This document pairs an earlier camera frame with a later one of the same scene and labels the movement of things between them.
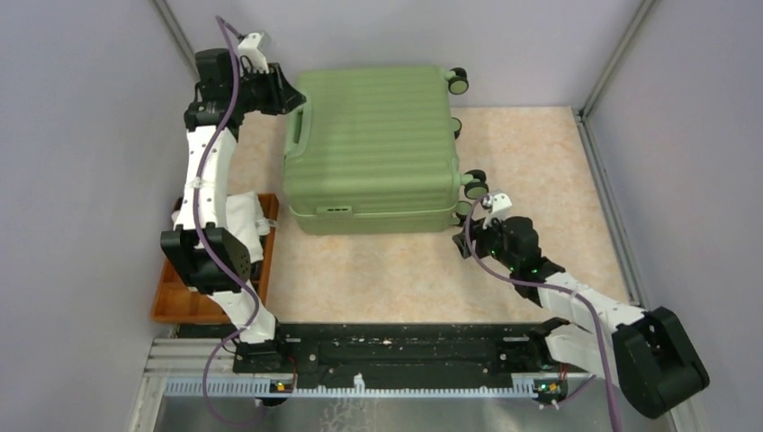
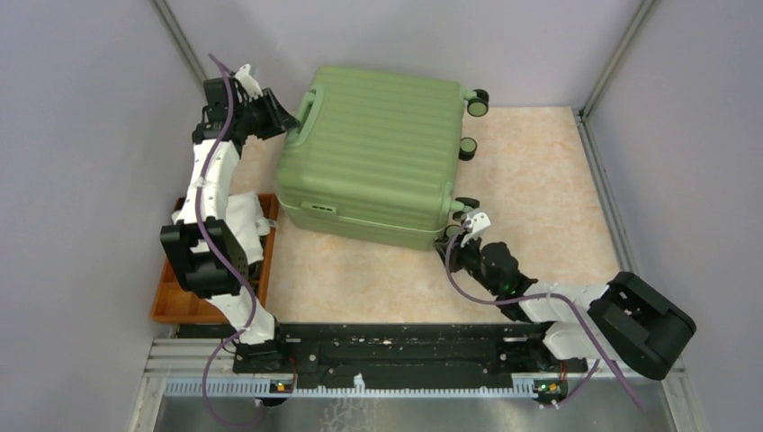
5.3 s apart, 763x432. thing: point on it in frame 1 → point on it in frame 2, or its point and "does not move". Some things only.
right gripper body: (489, 242) → (467, 257)
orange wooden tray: (175, 301) does not move
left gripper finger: (291, 98) → (287, 120)
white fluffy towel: (242, 211) does not move
